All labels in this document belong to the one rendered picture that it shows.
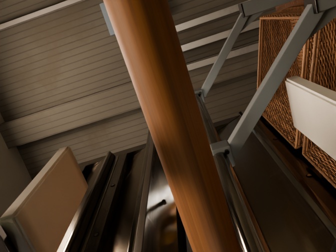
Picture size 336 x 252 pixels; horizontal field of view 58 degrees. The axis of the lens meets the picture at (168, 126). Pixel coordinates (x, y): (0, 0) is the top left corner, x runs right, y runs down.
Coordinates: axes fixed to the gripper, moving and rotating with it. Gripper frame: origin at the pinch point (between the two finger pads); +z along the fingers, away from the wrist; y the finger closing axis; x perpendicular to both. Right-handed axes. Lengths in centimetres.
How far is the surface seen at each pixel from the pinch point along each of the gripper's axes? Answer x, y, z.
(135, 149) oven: -55, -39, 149
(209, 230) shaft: -5.3, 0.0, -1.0
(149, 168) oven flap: -41, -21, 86
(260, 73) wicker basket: -33, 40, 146
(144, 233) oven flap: -41, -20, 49
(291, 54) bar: -4.8, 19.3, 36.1
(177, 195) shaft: -2.8, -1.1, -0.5
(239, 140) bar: -17.2, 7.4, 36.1
